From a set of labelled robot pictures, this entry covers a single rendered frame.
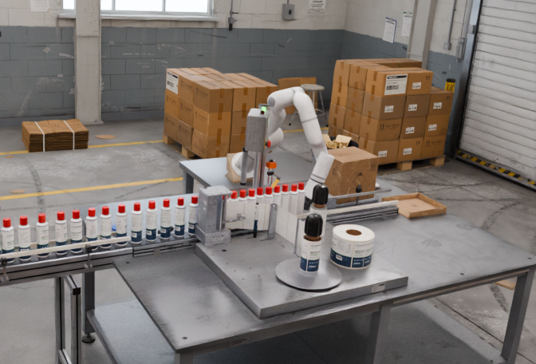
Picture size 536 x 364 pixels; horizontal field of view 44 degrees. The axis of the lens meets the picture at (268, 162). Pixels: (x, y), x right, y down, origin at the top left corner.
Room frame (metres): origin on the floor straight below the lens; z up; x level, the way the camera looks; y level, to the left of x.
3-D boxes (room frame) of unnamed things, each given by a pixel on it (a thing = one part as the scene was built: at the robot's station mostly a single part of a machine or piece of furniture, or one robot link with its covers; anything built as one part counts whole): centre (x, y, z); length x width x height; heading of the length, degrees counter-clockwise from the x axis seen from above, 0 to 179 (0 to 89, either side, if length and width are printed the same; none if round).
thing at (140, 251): (3.39, -0.07, 0.85); 1.65 x 0.11 x 0.05; 121
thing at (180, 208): (3.10, 0.42, 0.98); 0.05 x 0.05 x 0.20
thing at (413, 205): (3.90, -0.92, 0.85); 0.30 x 0.26 x 0.04; 121
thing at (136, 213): (2.99, 0.61, 0.98); 0.05 x 0.05 x 0.20
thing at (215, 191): (3.09, 0.25, 1.14); 0.14 x 0.11 x 0.01; 121
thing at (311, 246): (2.79, -0.23, 1.04); 0.09 x 0.09 x 0.29
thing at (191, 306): (3.37, -0.23, 0.82); 2.10 x 1.50 x 0.02; 121
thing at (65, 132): (7.22, 2.41, 0.11); 0.65 x 0.54 x 0.22; 119
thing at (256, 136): (3.41, 0.07, 1.38); 0.17 x 0.10 x 0.19; 176
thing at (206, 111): (7.33, 0.60, 0.45); 1.20 x 0.84 x 0.89; 33
